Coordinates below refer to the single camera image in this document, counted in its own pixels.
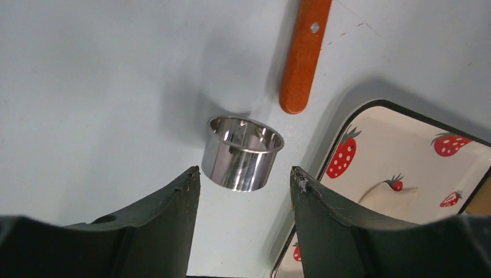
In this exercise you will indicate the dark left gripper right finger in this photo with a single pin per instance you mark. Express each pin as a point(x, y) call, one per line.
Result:
point(340, 238)

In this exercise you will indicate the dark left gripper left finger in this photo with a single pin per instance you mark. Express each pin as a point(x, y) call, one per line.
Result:
point(151, 237)

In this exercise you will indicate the white dough piece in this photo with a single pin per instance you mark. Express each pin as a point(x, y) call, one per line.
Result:
point(400, 205)

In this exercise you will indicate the white strawberry print tray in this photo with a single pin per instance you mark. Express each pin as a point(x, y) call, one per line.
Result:
point(383, 142)

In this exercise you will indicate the round steel dough cutter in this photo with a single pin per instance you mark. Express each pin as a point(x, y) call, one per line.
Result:
point(240, 152)

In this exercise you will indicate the steel scraper orange handle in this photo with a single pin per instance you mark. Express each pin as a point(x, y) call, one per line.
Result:
point(303, 54)

